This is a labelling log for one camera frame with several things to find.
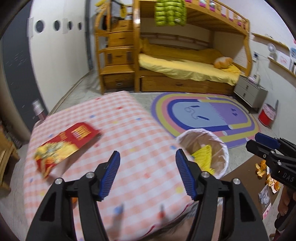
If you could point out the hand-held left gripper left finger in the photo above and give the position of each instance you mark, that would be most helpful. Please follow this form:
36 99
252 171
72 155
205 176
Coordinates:
111 173

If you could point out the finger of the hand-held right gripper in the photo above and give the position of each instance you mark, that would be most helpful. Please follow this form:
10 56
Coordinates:
266 139
257 148

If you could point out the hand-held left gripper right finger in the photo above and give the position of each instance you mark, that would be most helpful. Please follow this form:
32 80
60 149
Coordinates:
185 173

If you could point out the yellow mesh bag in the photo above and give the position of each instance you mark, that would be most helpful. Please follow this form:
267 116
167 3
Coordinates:
203 157

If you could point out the trash bin with white liner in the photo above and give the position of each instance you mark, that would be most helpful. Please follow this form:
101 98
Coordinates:
219 148

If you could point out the red snack packet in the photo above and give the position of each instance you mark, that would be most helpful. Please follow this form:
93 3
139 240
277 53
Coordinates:
76 136

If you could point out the person's right hand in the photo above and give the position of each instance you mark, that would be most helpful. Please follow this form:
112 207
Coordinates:
284 201

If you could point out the pile of orange peels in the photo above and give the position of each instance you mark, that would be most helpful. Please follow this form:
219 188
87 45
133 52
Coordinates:
261 169

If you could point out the red bucket with pink liner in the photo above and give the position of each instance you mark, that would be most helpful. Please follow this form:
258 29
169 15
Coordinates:
266 117

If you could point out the brown cardboard sheet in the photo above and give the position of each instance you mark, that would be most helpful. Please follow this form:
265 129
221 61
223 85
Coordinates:
245 176

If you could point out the clear printed wrapper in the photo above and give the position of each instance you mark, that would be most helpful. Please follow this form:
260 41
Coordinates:
264 199

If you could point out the pink checkered blanket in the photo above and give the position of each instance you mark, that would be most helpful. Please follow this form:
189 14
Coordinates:
129 129

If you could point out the grey nightstand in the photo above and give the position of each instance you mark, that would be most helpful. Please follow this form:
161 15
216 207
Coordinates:
249 91

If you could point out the rainbow rug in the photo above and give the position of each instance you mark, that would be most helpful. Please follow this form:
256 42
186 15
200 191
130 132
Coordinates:
203 115

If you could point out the orange plush toy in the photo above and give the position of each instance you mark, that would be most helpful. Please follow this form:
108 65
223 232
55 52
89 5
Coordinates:
222 62

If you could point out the wooden bunk bed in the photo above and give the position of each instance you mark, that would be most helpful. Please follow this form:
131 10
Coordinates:
175 85

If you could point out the small white fan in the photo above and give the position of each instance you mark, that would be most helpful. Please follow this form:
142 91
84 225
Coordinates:
271 48

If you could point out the wooden cabinet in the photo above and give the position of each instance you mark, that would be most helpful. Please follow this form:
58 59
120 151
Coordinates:
8 162

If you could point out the yellow bedsheet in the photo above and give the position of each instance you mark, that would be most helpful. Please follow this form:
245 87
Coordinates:
185 62

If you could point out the wooden stair drawer unit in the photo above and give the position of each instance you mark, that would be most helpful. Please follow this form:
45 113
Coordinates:
118 58

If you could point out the white wardrobe with round holes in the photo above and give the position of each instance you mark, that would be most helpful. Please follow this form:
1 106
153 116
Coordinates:
60 58

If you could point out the dark grey wardrobe door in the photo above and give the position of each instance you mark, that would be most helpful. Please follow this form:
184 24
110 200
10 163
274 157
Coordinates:
16 76

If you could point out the green quilted blanket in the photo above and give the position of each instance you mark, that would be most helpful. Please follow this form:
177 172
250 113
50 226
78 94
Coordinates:
170 12

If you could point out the grey and yellow clothes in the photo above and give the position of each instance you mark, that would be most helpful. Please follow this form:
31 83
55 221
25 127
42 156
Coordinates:
115 9

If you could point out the wooden wall shelf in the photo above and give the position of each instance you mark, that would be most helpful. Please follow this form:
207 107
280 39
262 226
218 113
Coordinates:
282 67
268 39

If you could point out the white wall socket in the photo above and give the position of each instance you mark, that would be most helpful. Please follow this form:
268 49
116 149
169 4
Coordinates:
255 56

